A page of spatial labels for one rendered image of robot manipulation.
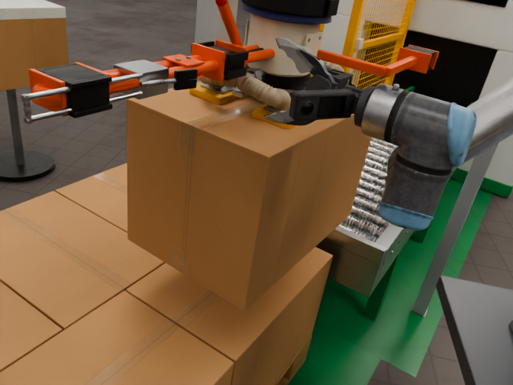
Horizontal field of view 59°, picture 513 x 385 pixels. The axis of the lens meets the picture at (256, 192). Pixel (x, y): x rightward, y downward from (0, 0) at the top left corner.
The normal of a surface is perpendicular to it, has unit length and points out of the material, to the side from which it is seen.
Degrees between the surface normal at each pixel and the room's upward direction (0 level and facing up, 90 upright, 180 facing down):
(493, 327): 0
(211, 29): 90
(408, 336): 0
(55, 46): 90
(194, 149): 90
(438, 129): 70
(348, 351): 0
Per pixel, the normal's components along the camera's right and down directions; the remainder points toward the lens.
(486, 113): -0.58, -0.11
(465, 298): 0.14, -0.87
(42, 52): 0.77, 0.40
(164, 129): -0.57, 0.33
